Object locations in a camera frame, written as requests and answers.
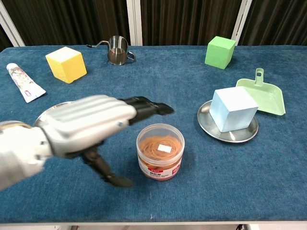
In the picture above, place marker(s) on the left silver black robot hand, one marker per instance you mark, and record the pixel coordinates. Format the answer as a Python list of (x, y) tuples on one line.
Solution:
[(91, 119)]

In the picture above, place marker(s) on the clear jar of rubber bands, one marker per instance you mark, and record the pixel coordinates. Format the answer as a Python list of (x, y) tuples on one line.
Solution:
[(159, 155)]

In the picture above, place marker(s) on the light blue foam cube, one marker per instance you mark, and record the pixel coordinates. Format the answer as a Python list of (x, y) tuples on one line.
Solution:
[(232, 110)]

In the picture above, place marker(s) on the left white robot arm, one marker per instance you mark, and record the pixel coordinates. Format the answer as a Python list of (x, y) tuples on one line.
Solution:
[(19, 153)]

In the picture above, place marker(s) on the round steel plate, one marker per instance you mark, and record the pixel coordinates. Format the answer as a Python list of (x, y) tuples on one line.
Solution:
[(208, 124), (54, 107)]

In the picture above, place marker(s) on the yellow foam cube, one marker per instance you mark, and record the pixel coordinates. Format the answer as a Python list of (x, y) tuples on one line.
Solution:
[(67, 64)]

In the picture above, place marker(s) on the steel gooseneck pitcher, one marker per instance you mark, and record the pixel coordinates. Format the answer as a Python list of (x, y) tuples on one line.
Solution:
[(117, 52)]

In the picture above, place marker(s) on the white printed toothpaste tube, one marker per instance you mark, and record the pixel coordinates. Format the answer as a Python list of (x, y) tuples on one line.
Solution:
[(24, 82)]

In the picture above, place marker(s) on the black pleated curtain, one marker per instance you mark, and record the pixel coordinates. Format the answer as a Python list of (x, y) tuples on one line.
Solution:
[(72, 19)]

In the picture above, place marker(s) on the blue felt table cloth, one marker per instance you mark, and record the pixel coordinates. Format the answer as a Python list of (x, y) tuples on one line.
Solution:
[(216, 179)]

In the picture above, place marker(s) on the green foam cube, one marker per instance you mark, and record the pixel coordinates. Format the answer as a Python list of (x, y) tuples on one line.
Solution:
[(219, 52)]

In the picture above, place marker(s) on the light green plastic dustpan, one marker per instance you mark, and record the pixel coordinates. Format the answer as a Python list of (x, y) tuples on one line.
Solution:
[(269, 98)]

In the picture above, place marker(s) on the white frame post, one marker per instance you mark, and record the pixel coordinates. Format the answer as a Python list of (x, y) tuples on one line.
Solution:
[(12, 26), (242, 19), (134, 21)]

